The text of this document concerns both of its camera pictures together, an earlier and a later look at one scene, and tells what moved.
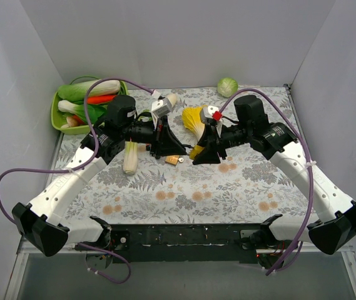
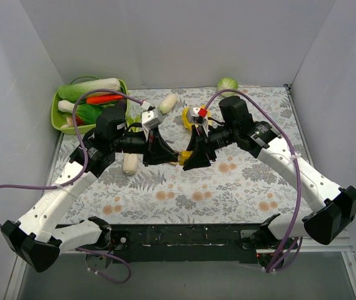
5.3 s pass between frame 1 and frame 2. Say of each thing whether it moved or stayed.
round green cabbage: stayed
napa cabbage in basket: stayed
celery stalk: stayed
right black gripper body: moved
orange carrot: stayed
